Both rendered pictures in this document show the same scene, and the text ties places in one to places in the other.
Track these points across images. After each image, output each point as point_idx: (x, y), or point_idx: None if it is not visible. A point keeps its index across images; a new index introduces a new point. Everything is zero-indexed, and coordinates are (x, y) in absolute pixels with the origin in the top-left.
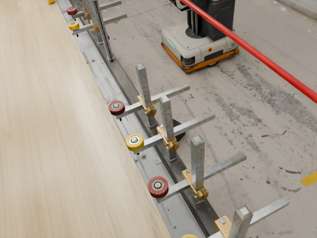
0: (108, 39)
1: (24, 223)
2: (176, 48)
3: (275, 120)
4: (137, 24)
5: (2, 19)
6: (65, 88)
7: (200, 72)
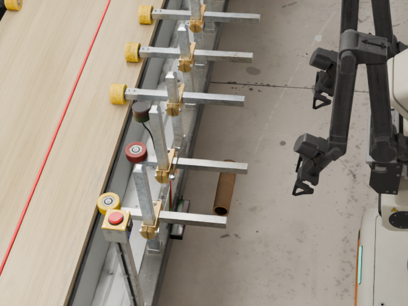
0: (180, 239)
1: None
2: (360, 287)
3: None
4: (357, 125)
5: (17, 100)
6: None
7: None
